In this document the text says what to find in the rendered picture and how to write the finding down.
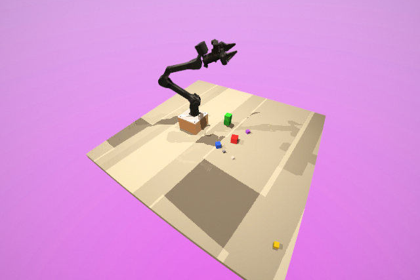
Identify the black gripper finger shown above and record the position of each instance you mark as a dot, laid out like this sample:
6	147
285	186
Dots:
228	46
229	55

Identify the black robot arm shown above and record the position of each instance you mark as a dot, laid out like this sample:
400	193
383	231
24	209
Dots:
194	64

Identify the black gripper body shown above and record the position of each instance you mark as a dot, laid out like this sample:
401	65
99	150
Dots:
220	55

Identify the red block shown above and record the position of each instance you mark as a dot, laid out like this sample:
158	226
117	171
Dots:
234	139

